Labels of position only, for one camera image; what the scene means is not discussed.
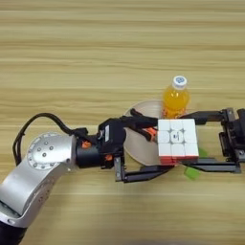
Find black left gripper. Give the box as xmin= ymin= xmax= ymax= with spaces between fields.
xmin=75 ymin=115 xmax=175 ymax=184

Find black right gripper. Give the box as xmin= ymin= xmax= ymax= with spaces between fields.
xmin=180 ymin=107 xmax=245 ymax=175

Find orange black needle-nose pliers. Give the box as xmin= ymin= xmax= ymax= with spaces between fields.
xmin=129 ymin=107 xmax=160 ymax=144

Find multicolour puzzle cube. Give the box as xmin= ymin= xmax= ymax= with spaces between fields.
xmin=156 ymin=118 xmax=200 ymax=166

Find orange juice bottle white cap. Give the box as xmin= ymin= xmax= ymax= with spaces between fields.
xmin=161 ymin=75 xmax=191 ymax=121

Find round beige plate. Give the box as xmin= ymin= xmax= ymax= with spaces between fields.
xmin=122 ymin=99 xmax=180 ymax=167

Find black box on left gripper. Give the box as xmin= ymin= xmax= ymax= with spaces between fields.
xmin=98 ymin=118 xmax=127 ymax=151

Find green rectangular block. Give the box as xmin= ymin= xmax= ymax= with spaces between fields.
xmin=183 ymin=147 xmax=209 ymax=181

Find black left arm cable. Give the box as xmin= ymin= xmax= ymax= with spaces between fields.
xmin=11 ymin=112 xmax=90 ymax=167

